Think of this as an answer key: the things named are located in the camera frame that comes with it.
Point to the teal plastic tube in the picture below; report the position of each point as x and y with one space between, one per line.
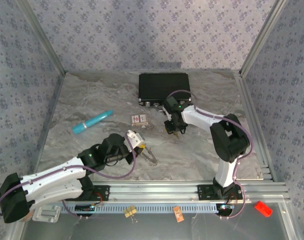
91 122

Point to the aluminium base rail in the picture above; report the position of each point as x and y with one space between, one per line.
154 191

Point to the aluminium side rail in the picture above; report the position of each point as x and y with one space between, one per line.
252 120
48 120

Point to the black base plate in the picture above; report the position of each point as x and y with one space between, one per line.
103 192
204 191

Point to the orange paper tag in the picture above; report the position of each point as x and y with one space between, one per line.
178 213

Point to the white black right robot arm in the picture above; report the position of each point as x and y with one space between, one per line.
204 120

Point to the aluminium frame post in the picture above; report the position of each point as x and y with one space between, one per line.
43 37
261 37

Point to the circuit board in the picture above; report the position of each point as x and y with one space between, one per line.
84 208
225 207

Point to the small card box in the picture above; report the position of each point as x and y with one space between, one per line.
139 119

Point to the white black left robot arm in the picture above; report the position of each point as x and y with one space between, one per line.
54 177

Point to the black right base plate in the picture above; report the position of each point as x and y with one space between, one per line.
204 191

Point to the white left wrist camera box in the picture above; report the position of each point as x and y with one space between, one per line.
134 140

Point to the right circuit board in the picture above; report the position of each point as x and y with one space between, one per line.
225 207

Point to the red plastic block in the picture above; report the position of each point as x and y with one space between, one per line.
262 208

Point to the left circuit board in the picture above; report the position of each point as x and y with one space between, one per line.
84 208

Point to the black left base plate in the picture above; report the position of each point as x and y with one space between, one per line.
103 192

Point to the gold binder clip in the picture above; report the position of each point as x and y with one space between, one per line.
132 209
127 213

